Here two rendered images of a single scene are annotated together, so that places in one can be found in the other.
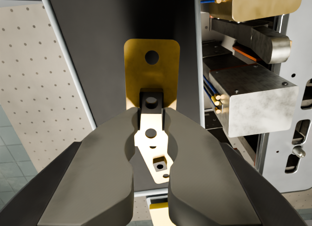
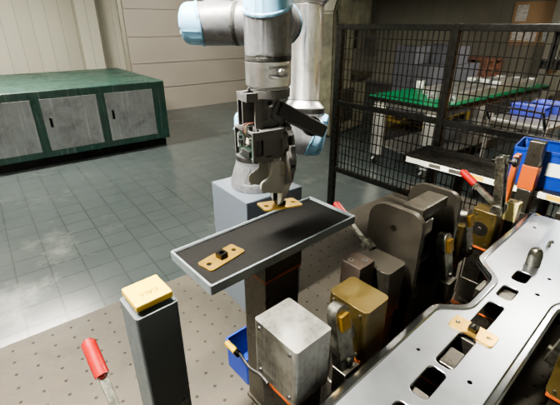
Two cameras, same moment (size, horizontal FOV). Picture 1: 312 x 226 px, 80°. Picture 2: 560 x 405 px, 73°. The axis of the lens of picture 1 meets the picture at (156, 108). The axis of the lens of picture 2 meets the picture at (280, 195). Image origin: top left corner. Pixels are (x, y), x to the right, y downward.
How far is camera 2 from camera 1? 71 cm
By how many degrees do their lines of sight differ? 84
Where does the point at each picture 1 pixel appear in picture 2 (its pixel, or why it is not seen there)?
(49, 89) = not seen: hidden behind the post
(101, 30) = (283, 221)
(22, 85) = not seen: hidden behind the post
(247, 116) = (282, 316)
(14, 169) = not seen: outside the picture
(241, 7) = (339, 289)
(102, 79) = (262, 226)
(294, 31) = (372, 380)
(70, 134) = (75, 372)
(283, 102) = (312, 329)
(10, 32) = (204, 297)
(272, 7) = (354, 302)
